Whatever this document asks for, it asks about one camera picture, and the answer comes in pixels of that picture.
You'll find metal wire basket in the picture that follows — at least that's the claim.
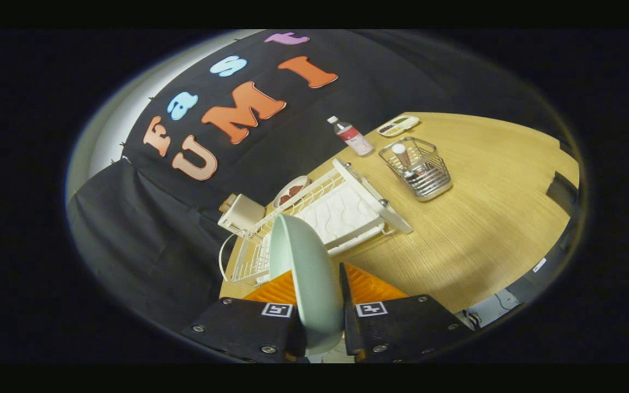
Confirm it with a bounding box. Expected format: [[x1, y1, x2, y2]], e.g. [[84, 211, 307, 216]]
[[378, 136, 453, 203]]

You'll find clear bottle with red label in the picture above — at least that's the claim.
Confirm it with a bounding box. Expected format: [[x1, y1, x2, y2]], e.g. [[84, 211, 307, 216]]
[[327, 115, 374, 157]]

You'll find white divided snack tray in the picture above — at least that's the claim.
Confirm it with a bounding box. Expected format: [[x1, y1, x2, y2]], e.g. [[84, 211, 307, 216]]
[[377, 115, 420, 138]]

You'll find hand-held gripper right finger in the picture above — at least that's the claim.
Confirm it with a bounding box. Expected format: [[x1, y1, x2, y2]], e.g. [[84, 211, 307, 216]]
[[339, 262, 476, 364]]

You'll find cream toaster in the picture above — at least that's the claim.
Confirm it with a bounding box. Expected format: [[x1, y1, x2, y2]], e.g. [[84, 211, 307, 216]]
[[218, 194, 266, 236]]

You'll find white wire dish rack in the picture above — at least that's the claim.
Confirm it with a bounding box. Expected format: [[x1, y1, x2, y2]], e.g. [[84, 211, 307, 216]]
[[218, 158, 414, 287]]

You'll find small plate with red food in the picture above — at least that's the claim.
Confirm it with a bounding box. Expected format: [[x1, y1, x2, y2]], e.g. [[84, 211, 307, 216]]
[[273, 175, 311, 208]]

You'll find pale green plate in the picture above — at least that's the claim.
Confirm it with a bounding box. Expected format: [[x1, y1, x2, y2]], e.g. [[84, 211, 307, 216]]
[[269, 214, 345, 355]]

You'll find black backdrop cloth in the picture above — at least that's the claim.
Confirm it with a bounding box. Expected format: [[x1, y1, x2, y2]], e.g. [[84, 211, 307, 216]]
[[66, 30, 577, 328]]

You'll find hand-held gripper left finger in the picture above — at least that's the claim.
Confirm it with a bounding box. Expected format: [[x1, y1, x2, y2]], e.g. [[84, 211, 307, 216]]
[[181, 270, 307, 364]]

